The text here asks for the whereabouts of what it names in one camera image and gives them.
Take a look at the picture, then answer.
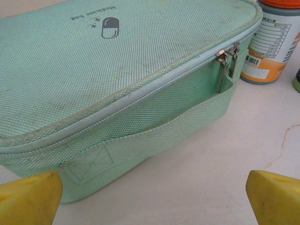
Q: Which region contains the silver metal zipper pull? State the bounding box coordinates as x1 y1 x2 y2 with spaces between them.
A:
214 50 229 94
226 42 241 79

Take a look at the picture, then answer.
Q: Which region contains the orange-capped supplement bottle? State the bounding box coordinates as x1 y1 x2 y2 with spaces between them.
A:
239 0 300 85

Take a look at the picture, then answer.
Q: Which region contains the green bottle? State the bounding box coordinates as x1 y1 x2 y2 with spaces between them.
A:
292 67 300 93

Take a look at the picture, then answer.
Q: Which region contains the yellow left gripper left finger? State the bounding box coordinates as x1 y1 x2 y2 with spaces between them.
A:
0 171 64 225

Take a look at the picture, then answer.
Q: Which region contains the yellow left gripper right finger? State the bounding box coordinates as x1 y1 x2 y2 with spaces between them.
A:
245 170 300 225

